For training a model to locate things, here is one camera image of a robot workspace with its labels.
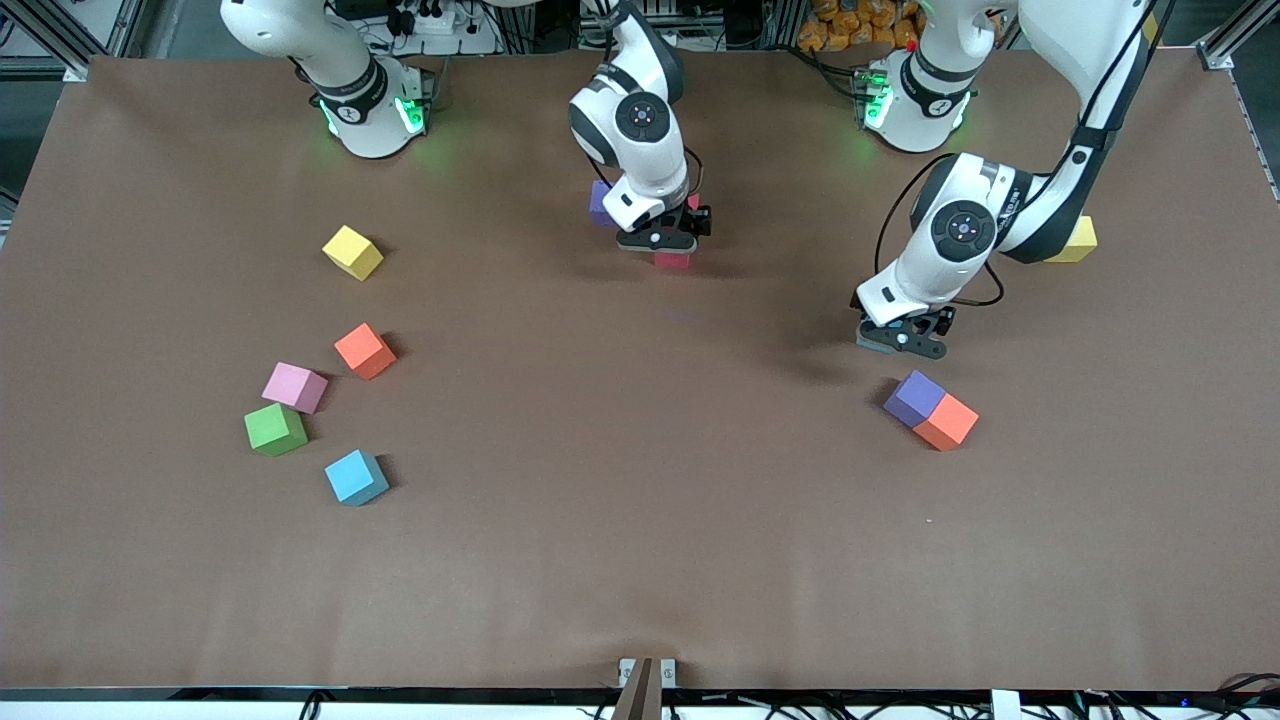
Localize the orange foam cube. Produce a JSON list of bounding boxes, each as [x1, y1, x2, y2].
[[913, 393, 980, 452], [334, 322, 398, 381]]

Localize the yellow foam cube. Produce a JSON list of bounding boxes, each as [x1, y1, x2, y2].
[[322, 225, 385, 282], [1045, 216, 1099, 264]]

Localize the bag of orange items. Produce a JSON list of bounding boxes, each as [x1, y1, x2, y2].
[[798, 0, 923, 53]]

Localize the large white power strip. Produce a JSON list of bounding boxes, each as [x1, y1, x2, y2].
[[385, 0, 501, 57]]

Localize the pink foam cube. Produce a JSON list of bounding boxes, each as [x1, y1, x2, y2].
[[262, 362, 329, 415]]

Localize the green foam cube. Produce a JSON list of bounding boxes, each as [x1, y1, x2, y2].
[[244, 403, 309, 458]]

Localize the aluminium frame post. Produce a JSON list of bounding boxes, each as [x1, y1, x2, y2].
[[497, 0, 536, 53], [765, 0, 806, 49]]

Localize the aluminium table edge rail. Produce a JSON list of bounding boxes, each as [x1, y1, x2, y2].
[[1225, 65, 1280, 206]]

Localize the aluminium frame strut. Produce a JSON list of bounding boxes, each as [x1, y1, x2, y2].
[[1198, 0, 1280, 71], [8, 0, 151, 81]]

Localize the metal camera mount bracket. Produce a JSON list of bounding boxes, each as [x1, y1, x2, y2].
[[612, 656, 679, 720]]

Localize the black cable bundle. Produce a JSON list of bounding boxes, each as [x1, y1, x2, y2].
[[1070, 672, 1280, 720]]

